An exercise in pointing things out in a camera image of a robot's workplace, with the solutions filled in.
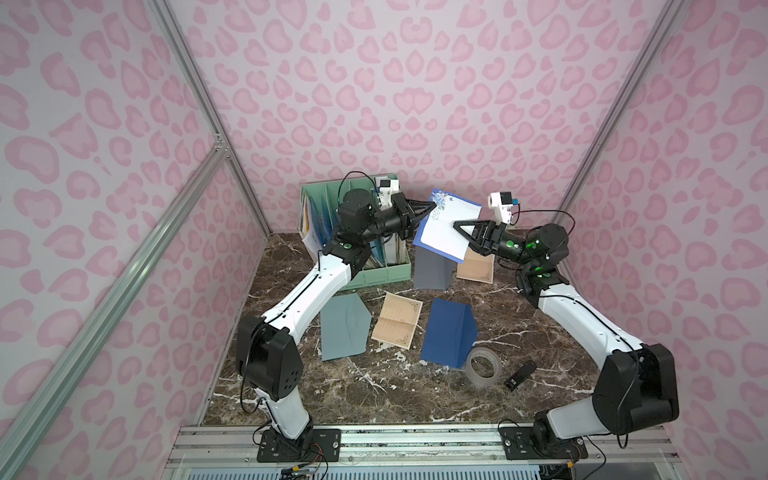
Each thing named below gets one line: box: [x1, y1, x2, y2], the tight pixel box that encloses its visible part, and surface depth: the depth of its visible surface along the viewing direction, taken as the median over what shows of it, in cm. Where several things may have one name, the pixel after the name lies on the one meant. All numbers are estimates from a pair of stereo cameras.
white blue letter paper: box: [413, 188, 482, 264], surface depth 68 cm
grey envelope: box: [414, 246, 459, 290], surface depth 108 cm
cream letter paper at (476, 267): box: [456, 247, 495, 284], surface depth 109 cm
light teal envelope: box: [320, 292, 372, 361], surface depth 96 cm
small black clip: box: [505, 360, 538, 392], surface depth 84 cm
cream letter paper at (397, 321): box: [371, 292, 423, 350], surface depth 97 cm
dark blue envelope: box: [422, 297, 479, 369], surface depth 95 cm
